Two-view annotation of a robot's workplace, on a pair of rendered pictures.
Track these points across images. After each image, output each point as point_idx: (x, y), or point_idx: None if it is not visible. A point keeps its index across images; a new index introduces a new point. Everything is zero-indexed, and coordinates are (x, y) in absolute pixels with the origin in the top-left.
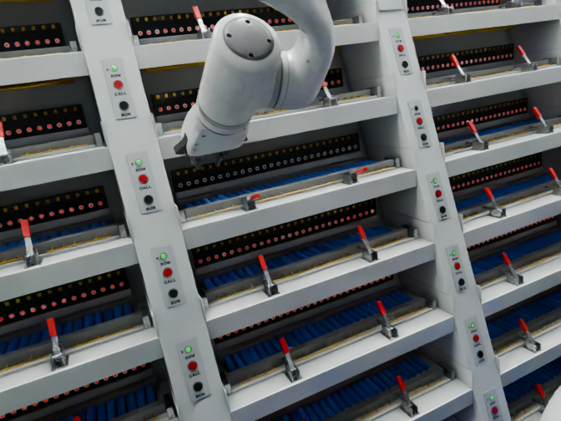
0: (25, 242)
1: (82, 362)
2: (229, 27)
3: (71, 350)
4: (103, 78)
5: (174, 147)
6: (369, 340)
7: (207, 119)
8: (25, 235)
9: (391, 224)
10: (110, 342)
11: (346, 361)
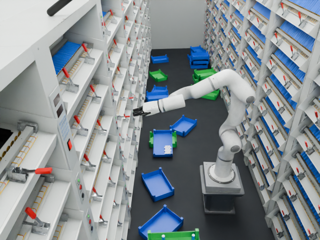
0: (106, 155)
1: (116, 181)
2: (184, 99)
3: (108, 181)
4: (110, 93)
5: (143, 115)
6: (125, 143)
7: (164, 111)
8: (105, 153)
9: None
10: (111, 174)
11: (129, 151)
